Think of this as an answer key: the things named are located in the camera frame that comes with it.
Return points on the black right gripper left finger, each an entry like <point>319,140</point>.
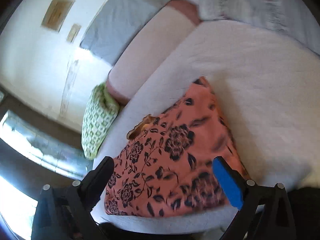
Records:
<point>94,183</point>

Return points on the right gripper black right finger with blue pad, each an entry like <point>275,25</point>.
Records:
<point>231,182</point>

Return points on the orange black floral garment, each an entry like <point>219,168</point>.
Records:
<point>166,170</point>

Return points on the dark wooden door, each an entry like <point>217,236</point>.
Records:
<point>36,151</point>

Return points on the green white patterned pillow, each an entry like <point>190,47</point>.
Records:
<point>100,113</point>

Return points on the white quilted bed cover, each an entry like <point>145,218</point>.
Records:
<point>267,86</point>

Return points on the pink bed mattress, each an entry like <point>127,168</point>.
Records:
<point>150,47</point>

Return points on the white fluffy blanket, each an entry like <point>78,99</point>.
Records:
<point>290,17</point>

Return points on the grey bed sheet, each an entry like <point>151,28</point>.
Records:
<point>116,25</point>

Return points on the small framed wall picture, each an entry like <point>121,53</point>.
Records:
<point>73,33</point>

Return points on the large framed wall picture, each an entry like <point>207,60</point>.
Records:
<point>56,14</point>

